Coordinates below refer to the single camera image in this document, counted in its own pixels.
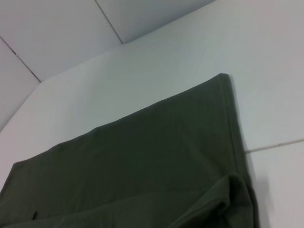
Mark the dark green t-shirt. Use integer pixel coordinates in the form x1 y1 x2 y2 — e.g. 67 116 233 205
0 73 262 228

